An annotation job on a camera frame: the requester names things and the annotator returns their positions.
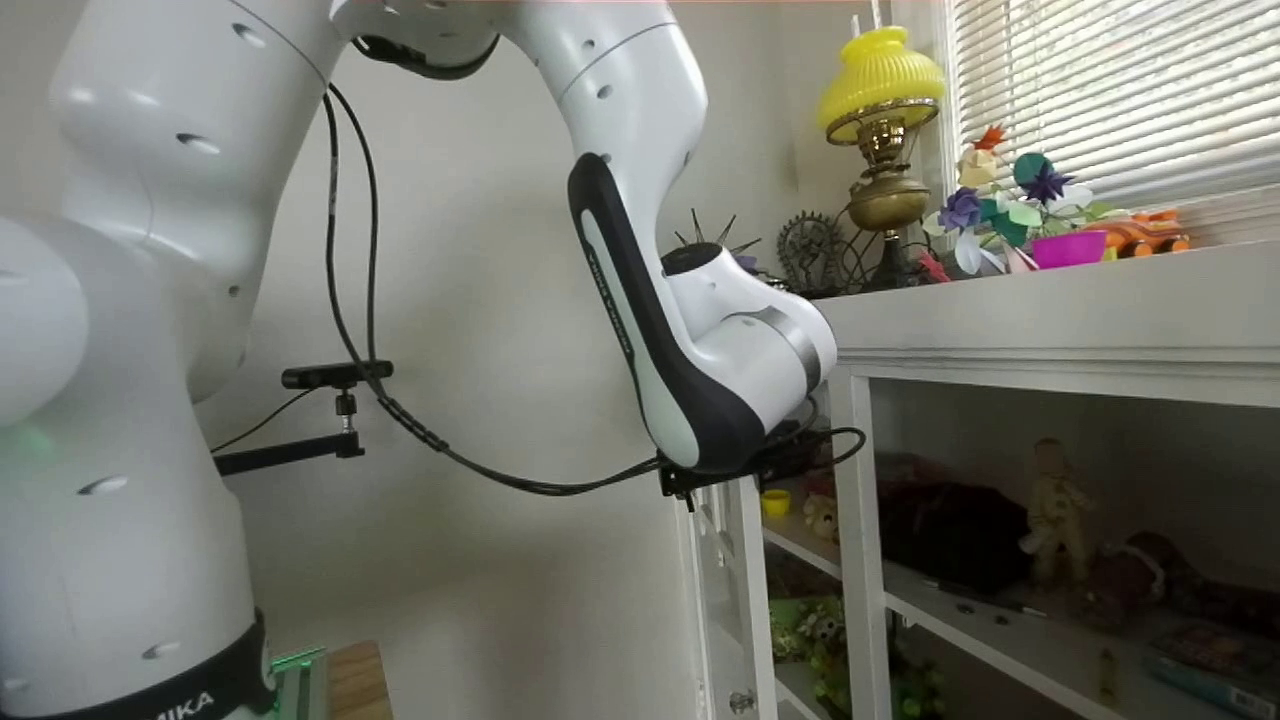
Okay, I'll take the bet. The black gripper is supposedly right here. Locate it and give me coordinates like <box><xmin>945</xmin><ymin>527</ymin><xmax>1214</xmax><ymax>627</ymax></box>
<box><xmin>760</xmin><ymin>457</ymin><xmax>834</xmax><ymax>497</ymax></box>

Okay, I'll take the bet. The cream plush toy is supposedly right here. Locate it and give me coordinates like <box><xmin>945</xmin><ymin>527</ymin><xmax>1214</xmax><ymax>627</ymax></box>
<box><xmin>798</xmin><ymin>474</ymin><xmax>843</xmax><ymax>550</ymax></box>

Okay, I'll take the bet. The metal starburst ornament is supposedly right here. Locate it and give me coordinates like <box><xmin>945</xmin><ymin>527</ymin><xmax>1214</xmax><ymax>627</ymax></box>
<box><xmin>671</xmin><ymin>206</ymin><xmax>768</xmax><ymax>277</ymax></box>

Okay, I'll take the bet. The white orange rooster toy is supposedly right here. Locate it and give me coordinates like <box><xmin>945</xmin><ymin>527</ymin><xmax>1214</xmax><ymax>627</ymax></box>
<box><xmin>960</xmin><ymin>125</ymin><xmax>1014</xmax><ymax>193</ymax></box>

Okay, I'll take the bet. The white window blind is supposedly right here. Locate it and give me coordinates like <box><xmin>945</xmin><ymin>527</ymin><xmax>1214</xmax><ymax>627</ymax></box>
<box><xmin>949</xmin><ymin>0</ymin><xmax>1280</xmax><ymax>206</ymax></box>

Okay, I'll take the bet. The teal purple pompom toy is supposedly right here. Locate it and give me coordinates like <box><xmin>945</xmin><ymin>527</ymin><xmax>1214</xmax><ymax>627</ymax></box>
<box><xmin>1007</xmin><ymin>149</ymin><xmax>1102</xmax><ymax>220</ymax></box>

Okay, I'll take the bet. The brown football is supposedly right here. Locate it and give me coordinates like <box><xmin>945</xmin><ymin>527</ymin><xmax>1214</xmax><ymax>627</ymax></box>
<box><xmin>1079</xmin><ymin>527</ymin><xmax>1176</xmax><ymax>627</ymax></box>

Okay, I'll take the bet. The purple flower toy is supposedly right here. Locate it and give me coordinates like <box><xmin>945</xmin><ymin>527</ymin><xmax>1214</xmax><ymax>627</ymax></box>
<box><xmin>937</xmin><ymin>185</ymin><xmax>994</xmax><ymax>239</ymax></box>

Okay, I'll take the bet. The pink plastic cup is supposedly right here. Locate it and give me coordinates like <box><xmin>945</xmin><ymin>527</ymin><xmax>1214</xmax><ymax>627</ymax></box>
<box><xmin>1029</xmin><ymin>224</ymin><xmax>1116</xmax><ymax>277</ymax></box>

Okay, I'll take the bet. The black cloth bag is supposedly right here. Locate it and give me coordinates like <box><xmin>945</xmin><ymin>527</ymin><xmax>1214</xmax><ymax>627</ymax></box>
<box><xmin>876</xmin><ymin>457</ymin><xmax>1037</xmax><ymax>595</ymax></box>

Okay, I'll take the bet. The teal edged game stack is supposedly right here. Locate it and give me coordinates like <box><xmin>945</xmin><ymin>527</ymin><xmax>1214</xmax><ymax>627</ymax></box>
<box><xmin>1146</xmin><ymin>618</ymin><xmax>1280</xmax><ymax>720</ymax></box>

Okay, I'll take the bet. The green toy box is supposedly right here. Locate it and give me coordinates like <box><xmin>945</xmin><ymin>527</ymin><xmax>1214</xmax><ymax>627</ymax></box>
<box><xmin>768</xmin><ymin>595</ymin><xmax>858</xmax><ymax>696</ymax></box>

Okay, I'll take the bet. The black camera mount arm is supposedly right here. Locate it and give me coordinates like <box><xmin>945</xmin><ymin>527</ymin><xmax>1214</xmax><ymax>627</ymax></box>
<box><xmin>208</xmin><ymin>390</ymin><xmax>372</xmax><ymax>479</ymax></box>

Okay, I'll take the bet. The white built-in cupboard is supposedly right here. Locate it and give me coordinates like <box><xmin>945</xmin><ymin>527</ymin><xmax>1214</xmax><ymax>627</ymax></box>
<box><xmin>684</xmin><ymin>238</ymin><xmax>1280</xmax><ymax>720</ymax></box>

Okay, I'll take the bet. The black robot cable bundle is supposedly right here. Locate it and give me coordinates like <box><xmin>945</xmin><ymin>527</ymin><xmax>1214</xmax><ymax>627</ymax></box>
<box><xmin>317</xmin><ymin>72</ymin><xmax>677</xmax><ymax>505</ymax></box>

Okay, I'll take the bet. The dark metal gear ornament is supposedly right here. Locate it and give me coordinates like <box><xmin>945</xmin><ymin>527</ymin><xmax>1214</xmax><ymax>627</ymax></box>
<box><xmin>776</xmin><ymin>208</ymin><xmax>858</xmax><ymax>301</ymax></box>

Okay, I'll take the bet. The white glass cupboard door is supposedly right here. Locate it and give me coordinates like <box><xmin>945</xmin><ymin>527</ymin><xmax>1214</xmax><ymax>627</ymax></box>
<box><xmin>684</xmin><ymin>475</ymin><xmax>779</xmax><ymax>720</ymax></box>

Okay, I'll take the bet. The black stereo camera bar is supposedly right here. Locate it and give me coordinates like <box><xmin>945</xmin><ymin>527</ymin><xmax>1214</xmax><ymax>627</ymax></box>
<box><xmin>279</xmin><ymin>356</ymin><xmax>397</xmax><ymax>394</ymax></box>

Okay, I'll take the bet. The green white toy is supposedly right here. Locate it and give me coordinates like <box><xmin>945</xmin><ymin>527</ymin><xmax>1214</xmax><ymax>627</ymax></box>
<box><xmin>949</xmin><ymin>195</ymin><xmax>1050</xmax><ymax>279</ymax></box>

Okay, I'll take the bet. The wooden table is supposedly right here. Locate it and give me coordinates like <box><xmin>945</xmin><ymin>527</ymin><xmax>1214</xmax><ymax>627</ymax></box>
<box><xmin>324</xmin><ymin>638</ymin><xmax>400</xmax><ymax>720</ymax></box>

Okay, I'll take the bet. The small yellow bottle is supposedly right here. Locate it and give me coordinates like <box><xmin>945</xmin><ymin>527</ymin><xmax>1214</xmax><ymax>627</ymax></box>
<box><xmin>1091</xmin><ymin>646</ymin><xmax>1126</xmax><ymax>712</ymax></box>

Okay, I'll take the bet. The green leafy toy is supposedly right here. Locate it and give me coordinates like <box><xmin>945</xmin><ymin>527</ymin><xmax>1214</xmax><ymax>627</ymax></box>
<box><xmin>884</xmin><ymin>624</ymin><xmax>945</xmax><ymax>720</ymax></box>

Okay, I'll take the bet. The orange plastic toy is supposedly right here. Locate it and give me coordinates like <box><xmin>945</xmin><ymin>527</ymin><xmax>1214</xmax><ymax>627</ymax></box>
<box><xmin>1102</xmin><ymin>206</ymin><xmax>1201</xmax><ymax>264</ymax></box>

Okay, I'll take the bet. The yellow shade oil lamp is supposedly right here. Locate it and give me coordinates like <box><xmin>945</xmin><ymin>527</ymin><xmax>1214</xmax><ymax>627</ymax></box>
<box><xmin>814</xmin><ymin>0</ymin><xmax>953</xmax><ymax>291</ymax></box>

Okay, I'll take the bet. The tan figurine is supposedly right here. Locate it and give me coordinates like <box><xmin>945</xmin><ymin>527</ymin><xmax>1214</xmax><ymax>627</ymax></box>
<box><xmin>1019</xmin><ymin>437</ymin><xmax>1102</xmax><ymax>591</ymax></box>

